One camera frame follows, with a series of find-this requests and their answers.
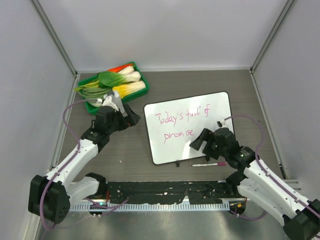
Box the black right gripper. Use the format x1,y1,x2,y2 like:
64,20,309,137
189,128,228,160

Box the white marker purple cap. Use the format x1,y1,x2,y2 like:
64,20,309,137
191,162,227,167

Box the white whiteboard black frame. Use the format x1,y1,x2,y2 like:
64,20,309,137
143,91,232,165

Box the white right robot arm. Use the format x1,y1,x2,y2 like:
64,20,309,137
189,127,320,240

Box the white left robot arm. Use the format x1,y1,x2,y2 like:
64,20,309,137
28,103,140,224

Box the white bottle grey cap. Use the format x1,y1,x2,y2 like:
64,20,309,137
102,90,122,107

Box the yellow white cabbage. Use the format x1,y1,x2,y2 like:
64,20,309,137
112,80,146,99

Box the green plastic tray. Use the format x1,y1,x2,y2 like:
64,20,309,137
73,61,150,115

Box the green long beans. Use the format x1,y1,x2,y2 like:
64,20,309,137
73,87,112,108

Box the green bok choy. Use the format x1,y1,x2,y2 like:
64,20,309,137
97,71,141,87

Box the white bok choy stalk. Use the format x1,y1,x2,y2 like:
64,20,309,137
118,65,135,75

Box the orange carrot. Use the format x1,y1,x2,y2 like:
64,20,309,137
107,63,133,73

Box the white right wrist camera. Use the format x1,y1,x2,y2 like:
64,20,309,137
217,119,228,128

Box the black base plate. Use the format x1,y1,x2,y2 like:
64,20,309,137
77,180,257,205

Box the slotted grey cable duct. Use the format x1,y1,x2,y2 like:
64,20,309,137
69,200,230,213

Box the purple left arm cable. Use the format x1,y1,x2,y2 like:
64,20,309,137
39,99,130,231

